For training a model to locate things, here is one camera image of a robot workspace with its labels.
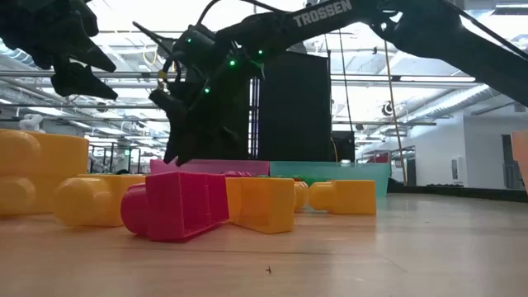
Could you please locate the pink translucent plastic bin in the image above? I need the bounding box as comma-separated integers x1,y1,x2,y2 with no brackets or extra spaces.
149,158,271,177

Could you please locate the red toy block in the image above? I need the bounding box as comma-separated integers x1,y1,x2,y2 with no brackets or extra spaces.
120,171,230,243

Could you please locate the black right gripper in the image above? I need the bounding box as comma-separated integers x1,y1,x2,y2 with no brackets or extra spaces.
148,24,265,167

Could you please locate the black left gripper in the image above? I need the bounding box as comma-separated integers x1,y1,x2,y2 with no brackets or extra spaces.
0,0,119,101

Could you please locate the orange translucent plastic bin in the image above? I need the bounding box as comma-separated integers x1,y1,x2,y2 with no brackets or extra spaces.
509,129,528,196

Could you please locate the large yellow toy block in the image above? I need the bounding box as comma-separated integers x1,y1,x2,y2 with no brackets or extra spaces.
0,129,90,219

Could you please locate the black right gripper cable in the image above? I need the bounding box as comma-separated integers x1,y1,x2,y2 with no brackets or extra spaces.
196,0,290,26

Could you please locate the black hanging cable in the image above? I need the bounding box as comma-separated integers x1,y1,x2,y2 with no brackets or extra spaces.
337,28,356,133

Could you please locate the yellow cable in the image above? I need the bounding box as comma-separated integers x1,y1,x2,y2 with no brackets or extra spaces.
384,40,408,186

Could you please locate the black divider panel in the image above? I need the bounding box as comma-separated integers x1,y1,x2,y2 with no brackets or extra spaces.
181,78,254,162
257,50,333,163

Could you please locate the white machine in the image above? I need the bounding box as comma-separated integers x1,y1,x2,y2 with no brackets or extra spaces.
17,113,47,134

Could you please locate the grey overhead pipe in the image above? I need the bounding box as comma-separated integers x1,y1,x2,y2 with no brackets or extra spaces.
331,120,438,127
0,102,171,112
0,69,476,83

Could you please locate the black table frame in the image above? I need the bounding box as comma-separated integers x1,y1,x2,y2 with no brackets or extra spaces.
387,181,528,205

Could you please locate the green translucent plastic bin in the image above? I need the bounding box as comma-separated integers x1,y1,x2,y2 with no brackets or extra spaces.
269,161,392,199

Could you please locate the black computer tower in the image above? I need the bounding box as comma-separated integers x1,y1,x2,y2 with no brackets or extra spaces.
331,130,356,163

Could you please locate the long green toy block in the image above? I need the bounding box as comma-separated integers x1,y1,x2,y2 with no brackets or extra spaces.
255,173,332,186

